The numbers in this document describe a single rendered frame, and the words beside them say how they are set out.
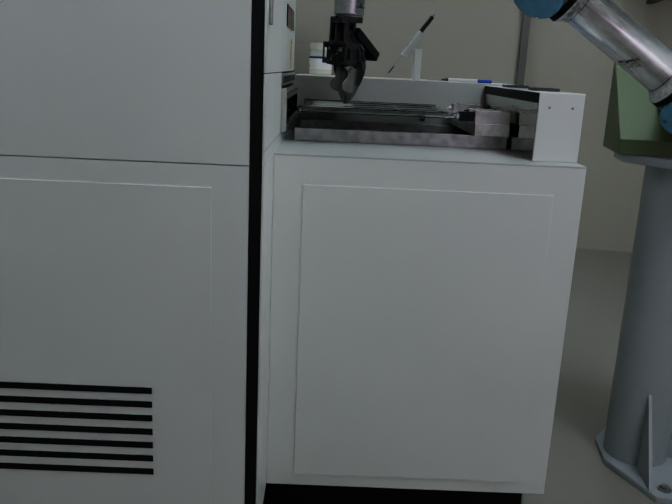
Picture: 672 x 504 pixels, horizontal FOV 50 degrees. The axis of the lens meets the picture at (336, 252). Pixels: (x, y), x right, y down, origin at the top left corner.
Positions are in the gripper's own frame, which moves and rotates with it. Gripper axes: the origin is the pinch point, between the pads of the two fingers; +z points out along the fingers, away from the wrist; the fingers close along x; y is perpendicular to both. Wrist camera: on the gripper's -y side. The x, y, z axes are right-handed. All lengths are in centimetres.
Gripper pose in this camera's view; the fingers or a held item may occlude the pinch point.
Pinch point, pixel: (347, 98)
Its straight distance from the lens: 189.2
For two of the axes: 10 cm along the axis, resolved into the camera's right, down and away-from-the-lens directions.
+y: -5.9, 1.8, -7.9
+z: -0.7, 9.6, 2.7
